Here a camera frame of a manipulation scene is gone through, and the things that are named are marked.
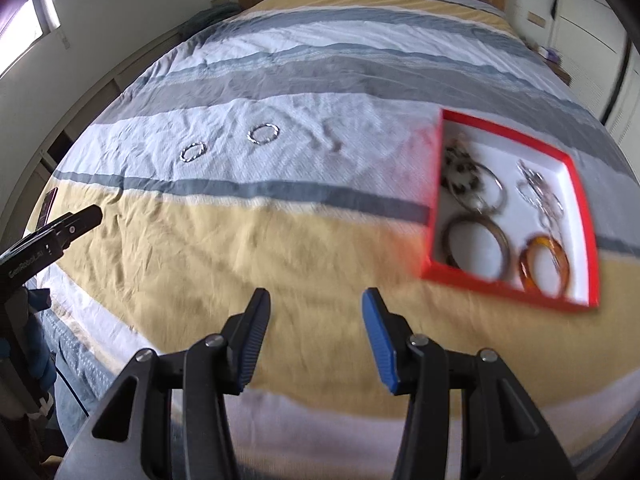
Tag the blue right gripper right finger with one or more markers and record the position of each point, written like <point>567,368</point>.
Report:
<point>411,364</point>

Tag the amber orange bangle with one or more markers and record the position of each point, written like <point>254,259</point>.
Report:
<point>559,259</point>

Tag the tissue box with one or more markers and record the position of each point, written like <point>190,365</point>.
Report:
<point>549,55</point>

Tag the dark blanket on shelf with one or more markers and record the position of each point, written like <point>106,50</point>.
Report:
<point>208,17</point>

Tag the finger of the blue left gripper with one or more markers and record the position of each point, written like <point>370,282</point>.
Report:
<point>70,226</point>

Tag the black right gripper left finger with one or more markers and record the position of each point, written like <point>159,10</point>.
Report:
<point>222,364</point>

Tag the wall socket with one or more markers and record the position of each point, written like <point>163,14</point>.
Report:
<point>536,19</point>

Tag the silver cuff bangle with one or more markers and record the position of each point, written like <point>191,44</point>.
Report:
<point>467,188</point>

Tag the dark olive bangle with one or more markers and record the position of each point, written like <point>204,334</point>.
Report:
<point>489,225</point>

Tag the low white wall shelf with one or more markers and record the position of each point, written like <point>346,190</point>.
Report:
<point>81,114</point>

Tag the smartphone with red case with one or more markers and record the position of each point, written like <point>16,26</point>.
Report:
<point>46,207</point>

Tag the window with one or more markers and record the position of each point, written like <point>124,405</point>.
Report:
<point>23,23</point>

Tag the wooden nightstand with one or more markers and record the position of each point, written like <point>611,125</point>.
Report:
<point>562,74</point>

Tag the red jewelry box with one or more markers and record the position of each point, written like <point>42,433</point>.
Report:
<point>543,196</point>

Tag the striped bed duvet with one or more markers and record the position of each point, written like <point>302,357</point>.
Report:
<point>287,148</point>

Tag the white wardrobe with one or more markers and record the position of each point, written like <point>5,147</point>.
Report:
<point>595,50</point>

